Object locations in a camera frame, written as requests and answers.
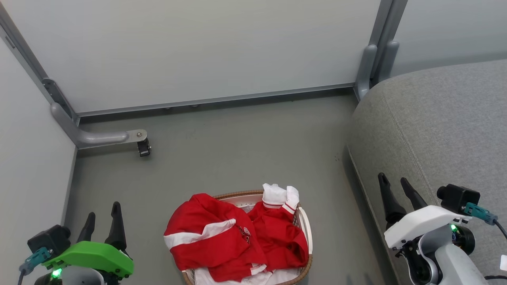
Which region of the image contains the grey fabric sofa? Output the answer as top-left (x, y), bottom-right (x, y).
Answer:
top-left (347, 59), bottom-right (507, 285)

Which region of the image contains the long grey partition foot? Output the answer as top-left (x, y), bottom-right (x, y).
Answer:
top-left (51, 102), bottom-right (148, 150)

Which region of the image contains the double grey partition post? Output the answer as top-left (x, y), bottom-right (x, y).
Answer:
top-left (368, 0), bottom-right (408, 46)

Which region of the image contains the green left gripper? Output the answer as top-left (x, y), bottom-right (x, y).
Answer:
top-left (43, 202), bottom-right (134, 277)

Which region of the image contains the teal left camera plug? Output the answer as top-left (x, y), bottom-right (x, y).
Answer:
top-left (20, 247), bottom-right (54, 274)

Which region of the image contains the thin black right camera cable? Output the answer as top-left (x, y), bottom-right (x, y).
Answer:
top-left (491, 219), bottom-right (507, 240)

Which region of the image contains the slanted grey partition post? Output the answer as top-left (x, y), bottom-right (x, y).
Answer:
top-left (0, 2), bottom-right (80, 123)

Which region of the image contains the white laundry basket brown rim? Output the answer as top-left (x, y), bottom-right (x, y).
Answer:
top-left (181, 190), bottom-right (313, 285)

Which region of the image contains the grey partition bottom rail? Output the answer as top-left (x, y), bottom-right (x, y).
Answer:
top-left (77, 82), bottom-right (356, 118)

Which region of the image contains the teal camera plug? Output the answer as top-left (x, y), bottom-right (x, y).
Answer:
top-left (463, 203), bottom-right (499, 225)
top-left (20, 247), bottom-right (54, 274)

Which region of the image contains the white cloth basket liner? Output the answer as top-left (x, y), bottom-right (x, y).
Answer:
top-left (193, 196), bottom-right (302, 285)

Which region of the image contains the teal right camera plug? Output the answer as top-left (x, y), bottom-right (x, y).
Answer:
top-left (463, 203), bottom-right (499, 225)

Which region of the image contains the short grey partition foot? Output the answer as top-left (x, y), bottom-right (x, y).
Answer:
top-left (355, 44), bottom-right (377, 100)
top-left (376, 40), bottom-right (400, 82)

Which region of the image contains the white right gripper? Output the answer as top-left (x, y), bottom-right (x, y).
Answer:
top-left (377, 173), bottom-right (472, 249)

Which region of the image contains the red white jacket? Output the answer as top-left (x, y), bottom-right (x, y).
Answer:
top-left (164, 183), bottom-right (309, 282)

